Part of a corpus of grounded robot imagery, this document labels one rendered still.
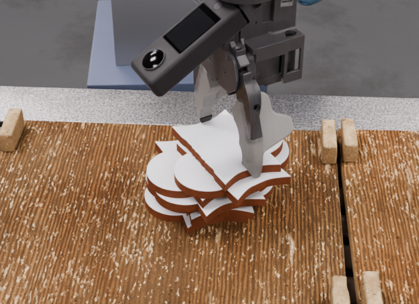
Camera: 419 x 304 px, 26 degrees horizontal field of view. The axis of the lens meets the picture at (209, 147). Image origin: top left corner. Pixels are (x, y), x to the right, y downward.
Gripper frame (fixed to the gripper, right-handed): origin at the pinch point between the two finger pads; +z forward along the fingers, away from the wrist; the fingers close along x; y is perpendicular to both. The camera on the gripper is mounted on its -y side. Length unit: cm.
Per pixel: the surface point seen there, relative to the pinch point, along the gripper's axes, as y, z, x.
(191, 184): -5.7, 0.8, -2.9
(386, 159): 21.0, 7.6, -3.0
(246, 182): -0.5, 0.8, -5.5
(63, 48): 50, 101, 192
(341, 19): 145, 101, 161
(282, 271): -0.4, 7.6, -12.8
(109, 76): 3.7, 14.2, 40.1
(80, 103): -5.4, 9.7, 29.2
